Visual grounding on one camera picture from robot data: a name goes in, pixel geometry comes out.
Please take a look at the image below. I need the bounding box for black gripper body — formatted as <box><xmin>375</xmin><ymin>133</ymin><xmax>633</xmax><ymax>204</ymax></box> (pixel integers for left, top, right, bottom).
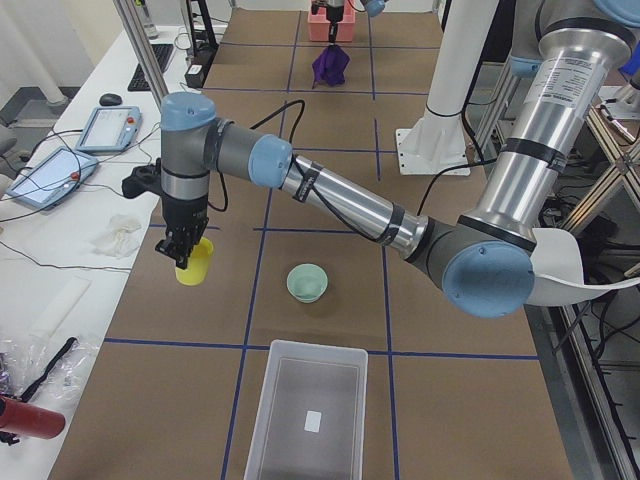
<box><xmin>162</xmin><ymin>195</ymin><xmax>208</xmax><ymax>246</ymax></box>

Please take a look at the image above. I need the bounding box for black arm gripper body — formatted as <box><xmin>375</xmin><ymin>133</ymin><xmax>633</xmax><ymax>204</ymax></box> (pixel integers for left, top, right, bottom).
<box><xmin>325</xmin><ymin>0</ymin><xmax>345</xmax><ymax>44</ymax></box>

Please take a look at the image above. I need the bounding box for yellow plastic cup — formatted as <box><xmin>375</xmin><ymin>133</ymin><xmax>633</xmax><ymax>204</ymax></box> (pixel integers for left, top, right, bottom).
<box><xmin>175</xmin><ymin>237</ymin><xmax>214</xmax><ymax>286</ymax></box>

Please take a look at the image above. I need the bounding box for purple cloth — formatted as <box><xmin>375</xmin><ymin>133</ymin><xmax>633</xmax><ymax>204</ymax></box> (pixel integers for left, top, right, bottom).
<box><xmin>312</xmin><ymin>44</ymin><xmax>351</xmax><ymax>88</ymax></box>

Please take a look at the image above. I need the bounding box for clear plastic storage box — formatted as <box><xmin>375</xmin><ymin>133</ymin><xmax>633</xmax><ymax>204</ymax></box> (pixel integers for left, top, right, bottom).
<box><xmin>244</xmin><ymin>340</ymin><xmax>368</xmax><ymax>479</ymax></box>

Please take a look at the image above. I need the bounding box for pink plastic bin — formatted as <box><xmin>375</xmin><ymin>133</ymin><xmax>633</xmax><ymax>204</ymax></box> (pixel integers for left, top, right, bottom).
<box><xmin>306</xmin><ymin>9</ymin><xmax>357</xmax><ymax>43</ymax></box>

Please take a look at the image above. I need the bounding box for crumpled white paper towel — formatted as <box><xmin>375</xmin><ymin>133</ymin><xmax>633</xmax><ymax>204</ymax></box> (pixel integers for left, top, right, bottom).
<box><xmin>91</xmin><ymin>214</ymin><xmax>142</xmax><ymax>259</ymax></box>

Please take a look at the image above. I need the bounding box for far teach pendant tablet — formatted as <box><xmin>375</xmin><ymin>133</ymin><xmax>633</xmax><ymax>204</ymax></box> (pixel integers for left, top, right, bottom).
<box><xmin>75</xmin><ymin>106</ymin><xmax>142</xmax><ymax>155</ymax></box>

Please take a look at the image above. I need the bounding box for teach pendant tablet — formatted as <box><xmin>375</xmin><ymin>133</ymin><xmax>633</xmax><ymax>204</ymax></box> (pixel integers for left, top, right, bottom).
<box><xmin>75</xmin><ymin>106</ymin><xmax>142</xmax><ymax>155</ymax></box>
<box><xmin>6</xmin><ymin>147</ymin><xmax>98</xmax><ymax>210</ymax></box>

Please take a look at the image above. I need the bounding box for green ceramic bowl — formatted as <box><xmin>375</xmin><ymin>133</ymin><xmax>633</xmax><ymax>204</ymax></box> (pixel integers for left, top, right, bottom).
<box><xmin>286</xmin><ymin>263</ymin><xmax>328</xmax><ymax>303</ymax></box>

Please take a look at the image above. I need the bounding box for near teach pendant tablet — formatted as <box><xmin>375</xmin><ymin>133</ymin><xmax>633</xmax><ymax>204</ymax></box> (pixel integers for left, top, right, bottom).
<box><xmin>6</xmin><ymin>147</ymin><xmax>98</xmax><ymax>210</ymax></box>

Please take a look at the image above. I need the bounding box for white foam block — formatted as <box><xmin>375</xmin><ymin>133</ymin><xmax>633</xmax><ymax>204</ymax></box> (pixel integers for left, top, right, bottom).
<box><xmin>28</xmin><ymin>277</ymin><xmax>91</xmax><ymax>339</ymax></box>

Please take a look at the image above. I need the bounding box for black power adapter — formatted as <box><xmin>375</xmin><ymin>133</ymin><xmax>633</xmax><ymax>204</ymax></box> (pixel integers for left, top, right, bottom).
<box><xmin>184</xmin><ymin>64</ymin><xmax>206</xmax><ymax>89</ymax></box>

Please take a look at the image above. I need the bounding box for black computer mouse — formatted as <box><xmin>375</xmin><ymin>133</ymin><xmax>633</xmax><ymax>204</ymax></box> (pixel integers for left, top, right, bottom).
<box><xmin>99</xmin><ymin>93</ymin><xmax>123</xmax><ymax>107</ymax></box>

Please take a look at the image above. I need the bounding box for black keyboard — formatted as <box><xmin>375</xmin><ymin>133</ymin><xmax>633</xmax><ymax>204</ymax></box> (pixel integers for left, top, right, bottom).
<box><xmin>126</xmin><ymin>43</ymin><xmax>175</xmax><ymax>93</ymax></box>

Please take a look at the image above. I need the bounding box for crinkled clear plastic bag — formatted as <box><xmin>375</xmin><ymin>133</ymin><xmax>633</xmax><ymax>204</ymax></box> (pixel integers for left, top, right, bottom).
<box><xmin>1</xmin><ymin>335</ymin><xmax>99</xmax><ymax>416</ymax></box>

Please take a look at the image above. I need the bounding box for red cylinder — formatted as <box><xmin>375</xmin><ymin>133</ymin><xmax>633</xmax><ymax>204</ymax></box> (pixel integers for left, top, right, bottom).
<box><xmin>1</xmin><ymin>397</ymin><xmax>66</xmax><ymax>439</ymax></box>

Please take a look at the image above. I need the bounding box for white chair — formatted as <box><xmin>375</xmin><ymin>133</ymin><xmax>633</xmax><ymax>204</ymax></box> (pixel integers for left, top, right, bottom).
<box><xmin>525</xmin><ymin>228</ymin><xmax>639</xmax><ymax>307</ymax></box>

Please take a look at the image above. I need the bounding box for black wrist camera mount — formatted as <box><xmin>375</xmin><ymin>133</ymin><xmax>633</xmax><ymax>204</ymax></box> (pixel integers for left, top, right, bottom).
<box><xmin>121</xmin><ymin>159</ymin><xmax>162</xmax><ymax>199</ymax></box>

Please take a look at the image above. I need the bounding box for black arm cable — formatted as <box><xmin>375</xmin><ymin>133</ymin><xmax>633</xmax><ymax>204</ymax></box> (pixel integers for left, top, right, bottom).
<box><xmin>207</xmin><ymin>98</ymin><xmax>307</xmax><ymax>211</ymax></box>

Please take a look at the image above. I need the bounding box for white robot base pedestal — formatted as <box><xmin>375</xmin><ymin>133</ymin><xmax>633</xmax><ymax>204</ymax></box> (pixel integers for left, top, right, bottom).
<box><xmin>396</xmin><ymin>0</ymin><xmax>499</xmax><ymax>175</ymax></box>

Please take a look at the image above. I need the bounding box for aluminium frame post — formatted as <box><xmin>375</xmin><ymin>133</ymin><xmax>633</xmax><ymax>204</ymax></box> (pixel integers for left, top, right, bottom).
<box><xmin>113</xmin><ymin>0</ymin><xmax>187</xmax><ymax>107</ymax></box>

